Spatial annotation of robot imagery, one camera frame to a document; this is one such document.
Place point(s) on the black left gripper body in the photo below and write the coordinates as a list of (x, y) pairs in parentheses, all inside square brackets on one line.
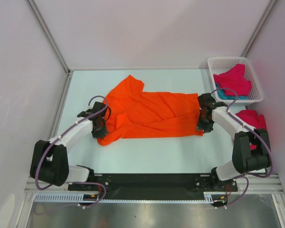
[(101, 131)]

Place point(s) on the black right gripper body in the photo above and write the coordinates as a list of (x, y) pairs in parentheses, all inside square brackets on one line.
[(204, 123)]

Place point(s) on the orange t shirt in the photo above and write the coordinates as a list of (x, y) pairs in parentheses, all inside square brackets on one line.
[(138, 114)]

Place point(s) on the white plastic basket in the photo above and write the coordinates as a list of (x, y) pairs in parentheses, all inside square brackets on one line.
[(218, 65)]

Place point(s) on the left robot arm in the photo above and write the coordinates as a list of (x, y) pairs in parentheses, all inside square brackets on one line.
[(50, 165)]

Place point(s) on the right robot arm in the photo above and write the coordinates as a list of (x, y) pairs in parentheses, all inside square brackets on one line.
[(251, 146)]

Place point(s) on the teal t shirt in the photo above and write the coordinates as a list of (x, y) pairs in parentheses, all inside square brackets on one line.
[(241, 90)]

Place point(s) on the pink t shirt in basket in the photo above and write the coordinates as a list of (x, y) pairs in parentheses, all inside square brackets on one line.
[(234, 76)]

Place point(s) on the folded pink t shirt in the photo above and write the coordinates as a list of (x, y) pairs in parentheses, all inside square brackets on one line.
[(252, 118)]

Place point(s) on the white slotted cable duct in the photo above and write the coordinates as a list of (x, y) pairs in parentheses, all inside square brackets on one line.
[(92, 197)]

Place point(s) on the aluminium front rail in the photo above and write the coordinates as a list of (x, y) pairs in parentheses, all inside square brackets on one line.
[(270, 185)]

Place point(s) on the right aluminium corner post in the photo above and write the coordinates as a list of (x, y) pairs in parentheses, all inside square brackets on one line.
[(259, 27)]

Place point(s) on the aluminium corner post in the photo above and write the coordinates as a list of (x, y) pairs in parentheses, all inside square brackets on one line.
[(48, 36), (259, 27)]

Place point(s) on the left aluminium corner post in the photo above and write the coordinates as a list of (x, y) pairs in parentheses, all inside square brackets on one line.
[(48, 36)]

